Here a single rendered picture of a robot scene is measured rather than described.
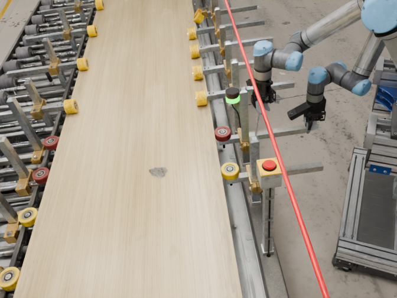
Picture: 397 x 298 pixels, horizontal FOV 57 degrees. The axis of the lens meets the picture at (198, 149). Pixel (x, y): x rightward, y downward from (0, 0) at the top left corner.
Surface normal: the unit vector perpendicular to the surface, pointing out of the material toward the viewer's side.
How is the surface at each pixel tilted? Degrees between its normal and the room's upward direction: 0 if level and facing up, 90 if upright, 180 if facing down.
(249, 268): 0
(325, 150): 0
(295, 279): 0
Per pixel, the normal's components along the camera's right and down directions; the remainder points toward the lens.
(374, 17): -0.55, 0.55
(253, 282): -0.12, -0.71
